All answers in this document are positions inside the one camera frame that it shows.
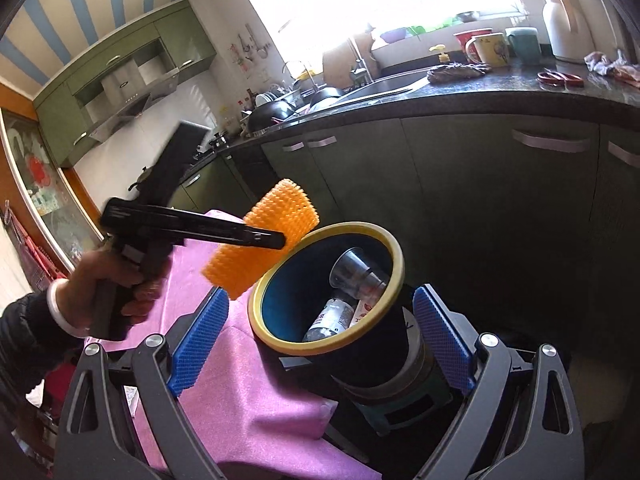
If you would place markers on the yellow-rimmed black bin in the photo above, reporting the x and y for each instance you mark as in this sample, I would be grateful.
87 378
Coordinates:
295 280

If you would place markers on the yellow soap pump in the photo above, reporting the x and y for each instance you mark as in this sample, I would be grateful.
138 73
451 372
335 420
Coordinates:
440 55

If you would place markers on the white thermos jug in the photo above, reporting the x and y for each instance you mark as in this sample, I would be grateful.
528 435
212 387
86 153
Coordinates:
562 25
602 20

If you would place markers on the black pot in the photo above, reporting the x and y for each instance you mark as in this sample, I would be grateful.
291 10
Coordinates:
327 97

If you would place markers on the pink floral tablecloth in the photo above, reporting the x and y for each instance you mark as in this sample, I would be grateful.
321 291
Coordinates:
250 385

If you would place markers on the wooden cutting board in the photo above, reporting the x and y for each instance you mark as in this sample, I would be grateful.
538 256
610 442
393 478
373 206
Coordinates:
340 57

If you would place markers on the purple basin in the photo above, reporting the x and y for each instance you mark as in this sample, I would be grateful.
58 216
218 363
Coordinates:
394 36

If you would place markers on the teal mug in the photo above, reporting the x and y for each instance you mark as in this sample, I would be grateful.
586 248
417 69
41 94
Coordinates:
525 45

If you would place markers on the small steel bowl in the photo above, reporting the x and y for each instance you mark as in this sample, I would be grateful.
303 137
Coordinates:
467 16

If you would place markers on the person's left hand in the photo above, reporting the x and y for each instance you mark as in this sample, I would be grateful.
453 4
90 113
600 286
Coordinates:
92 280

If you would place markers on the orange foam fruit net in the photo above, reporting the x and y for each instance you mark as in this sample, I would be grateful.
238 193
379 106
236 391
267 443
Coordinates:
287 205

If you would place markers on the steel sink faucet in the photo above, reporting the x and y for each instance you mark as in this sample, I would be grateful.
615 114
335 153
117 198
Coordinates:
361 60

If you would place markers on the hanging kitchen utensils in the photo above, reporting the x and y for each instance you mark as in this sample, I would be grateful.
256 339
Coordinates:
247 47

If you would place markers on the green wall cabinets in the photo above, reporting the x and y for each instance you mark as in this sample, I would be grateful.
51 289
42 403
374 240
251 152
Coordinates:
60 105

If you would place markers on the plastic bag with food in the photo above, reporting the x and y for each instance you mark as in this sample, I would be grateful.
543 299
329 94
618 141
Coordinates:
612 67

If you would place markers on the dish rack with plates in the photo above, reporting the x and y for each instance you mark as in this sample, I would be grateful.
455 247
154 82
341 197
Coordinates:
272 100

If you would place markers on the steel sink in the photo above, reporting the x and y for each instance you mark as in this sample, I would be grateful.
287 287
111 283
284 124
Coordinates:
390 85

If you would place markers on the clear plastic cup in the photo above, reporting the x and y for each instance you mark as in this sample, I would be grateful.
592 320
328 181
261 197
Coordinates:
360 275

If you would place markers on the curved thin faucet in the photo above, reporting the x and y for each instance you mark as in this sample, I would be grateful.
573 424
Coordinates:
295 67

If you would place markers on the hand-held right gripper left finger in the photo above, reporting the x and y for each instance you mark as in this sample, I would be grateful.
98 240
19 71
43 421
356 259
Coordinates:
200 345

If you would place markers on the clear plastic water bottle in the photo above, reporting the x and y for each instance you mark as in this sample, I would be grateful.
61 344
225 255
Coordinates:
330 317

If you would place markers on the green plastic basket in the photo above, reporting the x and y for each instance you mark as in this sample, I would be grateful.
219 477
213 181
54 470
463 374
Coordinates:
425 30

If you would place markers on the large black wok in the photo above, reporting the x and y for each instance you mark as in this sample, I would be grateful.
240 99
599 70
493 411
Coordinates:
270 116

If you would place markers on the red mug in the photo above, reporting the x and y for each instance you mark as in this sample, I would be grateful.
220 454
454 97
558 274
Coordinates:
462 40

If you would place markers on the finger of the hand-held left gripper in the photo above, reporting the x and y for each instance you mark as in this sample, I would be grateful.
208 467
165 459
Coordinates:
235 232

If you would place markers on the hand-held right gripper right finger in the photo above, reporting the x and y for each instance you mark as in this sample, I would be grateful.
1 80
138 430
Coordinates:
445 340

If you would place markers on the steel range hood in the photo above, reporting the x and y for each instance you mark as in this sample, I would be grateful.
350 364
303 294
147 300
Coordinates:
130 105

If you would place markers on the red and white milk carton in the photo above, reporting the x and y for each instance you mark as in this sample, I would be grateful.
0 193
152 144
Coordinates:
364 314

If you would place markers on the brown dishcloth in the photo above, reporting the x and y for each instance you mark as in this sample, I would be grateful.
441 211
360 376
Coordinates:
457 74

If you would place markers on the red scissors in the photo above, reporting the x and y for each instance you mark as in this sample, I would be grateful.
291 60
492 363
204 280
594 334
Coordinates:
560 78

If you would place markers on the cream printed mug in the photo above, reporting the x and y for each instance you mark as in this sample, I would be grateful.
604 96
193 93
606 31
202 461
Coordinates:
492 50

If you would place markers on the person's left forearm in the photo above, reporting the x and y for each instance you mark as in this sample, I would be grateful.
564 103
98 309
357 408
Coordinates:
30 340

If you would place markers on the sliding glass door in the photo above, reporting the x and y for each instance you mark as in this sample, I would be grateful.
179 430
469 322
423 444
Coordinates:
45 195

